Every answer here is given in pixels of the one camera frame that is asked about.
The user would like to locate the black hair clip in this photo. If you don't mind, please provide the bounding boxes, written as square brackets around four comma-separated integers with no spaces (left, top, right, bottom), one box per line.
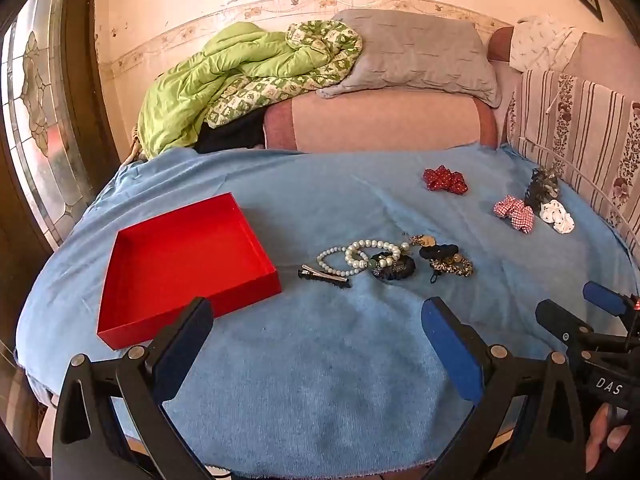
[298,265,352,289]

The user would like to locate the red checked scrunchie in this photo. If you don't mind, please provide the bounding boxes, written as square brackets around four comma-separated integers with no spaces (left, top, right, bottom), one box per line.
[493,195,535,234]

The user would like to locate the red box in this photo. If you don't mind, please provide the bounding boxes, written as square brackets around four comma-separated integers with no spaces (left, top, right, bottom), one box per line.
[96,191,282,350]

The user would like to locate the white printed cloth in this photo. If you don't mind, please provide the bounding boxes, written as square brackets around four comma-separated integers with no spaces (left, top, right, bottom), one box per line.
[509,15,583,73]

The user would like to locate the red dotted scrunchie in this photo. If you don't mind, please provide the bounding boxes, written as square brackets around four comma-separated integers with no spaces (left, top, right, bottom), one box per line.
[423,165,469,195]

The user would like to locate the black braided bracelet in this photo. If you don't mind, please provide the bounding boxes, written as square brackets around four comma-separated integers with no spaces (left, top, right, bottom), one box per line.
[370,252,417,283]

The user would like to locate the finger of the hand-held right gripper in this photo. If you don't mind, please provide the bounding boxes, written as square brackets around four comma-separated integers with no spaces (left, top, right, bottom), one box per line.
[535,300,597,349]
[584,281,640,318]

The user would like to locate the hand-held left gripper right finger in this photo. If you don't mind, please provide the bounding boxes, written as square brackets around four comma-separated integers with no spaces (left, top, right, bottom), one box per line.
[421,296,587,480]

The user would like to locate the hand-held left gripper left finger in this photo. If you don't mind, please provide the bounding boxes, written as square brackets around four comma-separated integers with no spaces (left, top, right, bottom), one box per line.
[52,296,216,480]

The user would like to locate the blue blanket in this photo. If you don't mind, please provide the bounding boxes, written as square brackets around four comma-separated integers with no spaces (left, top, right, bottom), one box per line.
[14,142,640,478]

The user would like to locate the small-bead pearl bracelet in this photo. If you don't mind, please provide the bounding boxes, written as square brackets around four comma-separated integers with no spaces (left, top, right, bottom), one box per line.
[316,246,351,277]

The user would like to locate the pearl bracelet with green bead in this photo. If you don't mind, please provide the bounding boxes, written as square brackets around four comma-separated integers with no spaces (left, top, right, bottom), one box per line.
[344,239,402,276]

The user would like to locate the black cloth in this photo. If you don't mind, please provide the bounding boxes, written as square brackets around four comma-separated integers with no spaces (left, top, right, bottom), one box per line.
[192,107,268,155]

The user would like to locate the black hair tie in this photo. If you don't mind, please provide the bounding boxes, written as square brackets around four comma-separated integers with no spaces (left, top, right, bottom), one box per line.
[419,242,460,261]

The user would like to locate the striped floral cushion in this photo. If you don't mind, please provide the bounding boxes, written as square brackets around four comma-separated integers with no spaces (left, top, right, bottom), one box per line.
[502,70,640,261]

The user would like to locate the leopard print bracelet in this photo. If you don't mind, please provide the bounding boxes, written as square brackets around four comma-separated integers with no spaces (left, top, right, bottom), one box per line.
[431,255,474,278]

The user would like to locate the gold disc pendant with charms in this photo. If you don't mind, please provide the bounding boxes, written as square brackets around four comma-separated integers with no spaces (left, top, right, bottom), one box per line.
[404,232,438,251]

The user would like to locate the beige braided rope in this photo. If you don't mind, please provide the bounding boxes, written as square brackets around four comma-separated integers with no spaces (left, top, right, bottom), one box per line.
[122,127,148,163]

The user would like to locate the pink sofa cushion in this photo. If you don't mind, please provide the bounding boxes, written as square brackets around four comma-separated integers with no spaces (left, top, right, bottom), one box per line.
[262,95,500,153]

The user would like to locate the white scrunchie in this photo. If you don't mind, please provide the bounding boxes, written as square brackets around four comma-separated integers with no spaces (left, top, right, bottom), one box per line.
[539,200,576,235]

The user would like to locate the grey pillow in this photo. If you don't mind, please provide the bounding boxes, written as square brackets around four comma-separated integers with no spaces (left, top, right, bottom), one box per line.
[316,8,502,108]

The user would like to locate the person's right hand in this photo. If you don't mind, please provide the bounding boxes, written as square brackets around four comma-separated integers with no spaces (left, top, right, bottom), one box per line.
[585,402,640,475]

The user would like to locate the green quilt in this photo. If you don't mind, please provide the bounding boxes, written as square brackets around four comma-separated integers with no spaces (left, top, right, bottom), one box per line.
[137,20,363,161]

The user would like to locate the black grey scrunchie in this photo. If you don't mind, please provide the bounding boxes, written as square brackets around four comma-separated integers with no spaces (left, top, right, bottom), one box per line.
[524,167,561,211]

